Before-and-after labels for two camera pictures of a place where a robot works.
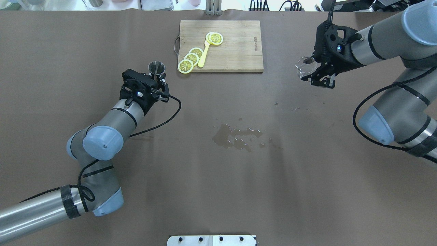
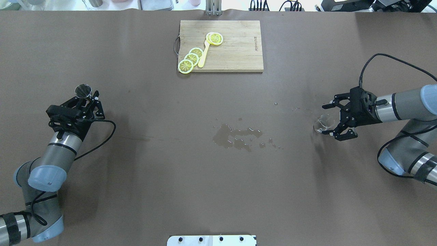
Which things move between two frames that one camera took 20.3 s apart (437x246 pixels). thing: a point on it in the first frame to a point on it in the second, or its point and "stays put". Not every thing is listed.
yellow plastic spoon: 200,63 stays put
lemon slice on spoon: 214,38 stays put
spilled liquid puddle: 225,136 stays put
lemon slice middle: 193,57 stays put
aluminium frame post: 213,7 stays put
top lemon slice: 185,66 stays put
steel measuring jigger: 156,68 to 83,91
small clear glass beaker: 306,65 to 325,122
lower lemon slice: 197,51 stays put
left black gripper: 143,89 to 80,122
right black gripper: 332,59 to 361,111
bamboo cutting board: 241,50 stays put
